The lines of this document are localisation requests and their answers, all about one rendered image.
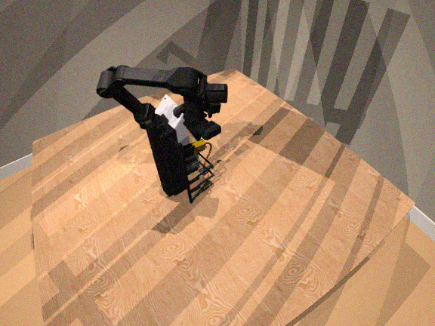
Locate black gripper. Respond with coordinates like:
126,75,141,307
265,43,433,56
172,101,221,141

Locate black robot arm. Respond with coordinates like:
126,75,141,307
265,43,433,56
96,65,228,130

